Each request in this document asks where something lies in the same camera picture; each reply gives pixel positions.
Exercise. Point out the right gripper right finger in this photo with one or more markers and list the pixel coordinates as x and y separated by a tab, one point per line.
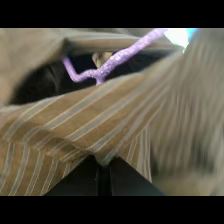
130	180

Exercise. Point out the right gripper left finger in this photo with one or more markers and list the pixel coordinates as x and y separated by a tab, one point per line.
83	180

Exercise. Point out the purple clothes hanger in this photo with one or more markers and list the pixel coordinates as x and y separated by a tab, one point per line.
113	61

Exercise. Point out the brown striped shirt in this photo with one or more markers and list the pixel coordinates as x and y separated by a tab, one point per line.
100	110

